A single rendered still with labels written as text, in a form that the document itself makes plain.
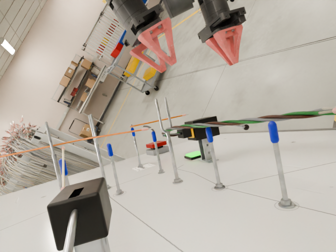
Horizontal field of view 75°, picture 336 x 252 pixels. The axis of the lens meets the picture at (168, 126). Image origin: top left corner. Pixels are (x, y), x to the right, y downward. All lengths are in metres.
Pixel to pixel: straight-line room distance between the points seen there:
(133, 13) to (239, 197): 0.35
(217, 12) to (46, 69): 8.20
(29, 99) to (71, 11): 3.31
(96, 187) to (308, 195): 0.21
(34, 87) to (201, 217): 8.39
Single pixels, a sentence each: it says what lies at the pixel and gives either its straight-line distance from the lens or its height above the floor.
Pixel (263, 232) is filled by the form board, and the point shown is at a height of 1.22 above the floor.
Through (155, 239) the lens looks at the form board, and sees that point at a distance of 0.23.
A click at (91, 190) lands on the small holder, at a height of 1.36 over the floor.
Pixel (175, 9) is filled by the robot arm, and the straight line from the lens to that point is 0.54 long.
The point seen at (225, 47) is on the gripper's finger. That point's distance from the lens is 0.51.
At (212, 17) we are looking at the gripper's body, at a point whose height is 1.22.
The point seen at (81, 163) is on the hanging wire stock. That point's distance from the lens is 1.06.
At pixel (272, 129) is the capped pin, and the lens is 0.23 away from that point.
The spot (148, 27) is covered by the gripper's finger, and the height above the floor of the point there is 1.34.
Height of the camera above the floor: 1.40
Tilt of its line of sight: 25 degrees down
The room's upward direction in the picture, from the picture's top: 62 degrees counter-clockwise
